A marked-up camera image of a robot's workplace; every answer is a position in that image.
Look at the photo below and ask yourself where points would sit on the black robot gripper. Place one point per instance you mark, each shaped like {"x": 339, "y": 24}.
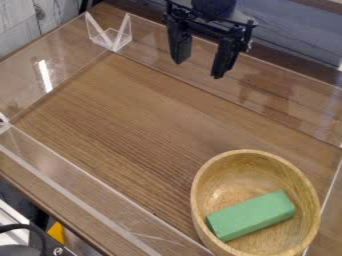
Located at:
{"x": 210, "y": 12}

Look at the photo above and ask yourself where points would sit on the green rectangular block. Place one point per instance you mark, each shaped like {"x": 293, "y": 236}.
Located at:
{"x": 250, "y": 216}

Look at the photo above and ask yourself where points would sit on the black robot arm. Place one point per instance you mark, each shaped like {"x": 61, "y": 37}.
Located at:
{"x": 216, "y": 32}

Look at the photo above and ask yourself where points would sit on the brown wooden bowl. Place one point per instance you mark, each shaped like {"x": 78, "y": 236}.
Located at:
{"x": 240, "y": 175}

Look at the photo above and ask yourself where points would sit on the yellow black device corner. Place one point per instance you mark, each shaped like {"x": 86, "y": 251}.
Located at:
{"x": 65, "y": 237}

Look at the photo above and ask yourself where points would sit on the clear acrylic corner bracket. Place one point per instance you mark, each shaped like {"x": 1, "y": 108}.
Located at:
{"x": 110, "y": 38}

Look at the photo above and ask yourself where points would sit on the clear acrylic tray wall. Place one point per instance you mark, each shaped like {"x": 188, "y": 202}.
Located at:
{"x": 95, "y": 211}

